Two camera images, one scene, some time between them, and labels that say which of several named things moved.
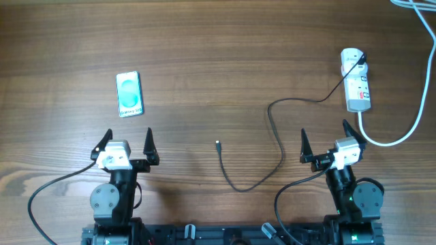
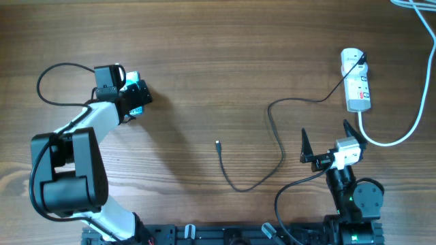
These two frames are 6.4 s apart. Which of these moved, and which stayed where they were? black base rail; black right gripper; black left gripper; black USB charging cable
Moved: black left gripper
Stayed: black base rail; black USB charging cable; black right gripper
